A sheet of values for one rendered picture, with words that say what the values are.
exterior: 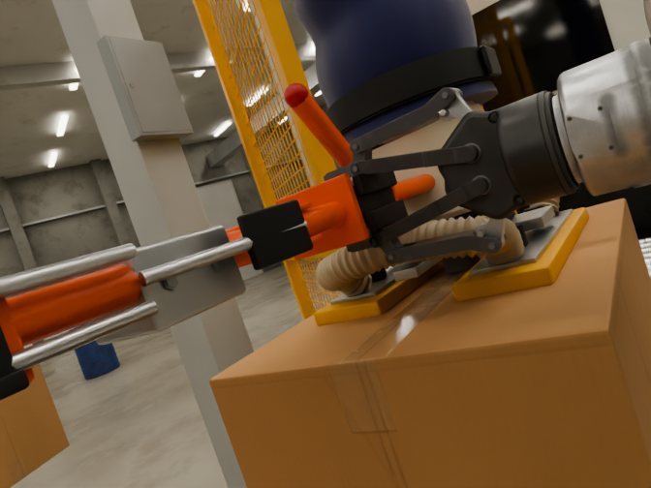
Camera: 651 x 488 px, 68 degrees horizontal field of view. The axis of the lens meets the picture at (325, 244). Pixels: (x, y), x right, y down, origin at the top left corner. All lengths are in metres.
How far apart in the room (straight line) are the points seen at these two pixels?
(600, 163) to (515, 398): 0.18
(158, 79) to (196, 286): 1.39
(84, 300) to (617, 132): 0.30
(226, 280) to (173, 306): 0.04
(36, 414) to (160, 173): 0.91
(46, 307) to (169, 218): 1.29
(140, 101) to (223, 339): 0.75
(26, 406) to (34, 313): 1.70
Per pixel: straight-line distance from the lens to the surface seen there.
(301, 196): 0.44
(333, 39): 0.65
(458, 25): 0.65
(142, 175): 1.56
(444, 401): 0.42
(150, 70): 1.64
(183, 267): 0.26
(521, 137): 0.35
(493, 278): 0.51
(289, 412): 0.51
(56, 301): 0.24
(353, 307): 0.59
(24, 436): 1.92
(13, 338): 0.24
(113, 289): 0.26
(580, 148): 0.34
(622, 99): 0.34
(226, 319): 1.58
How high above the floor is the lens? 1.07
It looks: 3 degrees down
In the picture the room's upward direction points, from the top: 19 degrees counter-clockwise
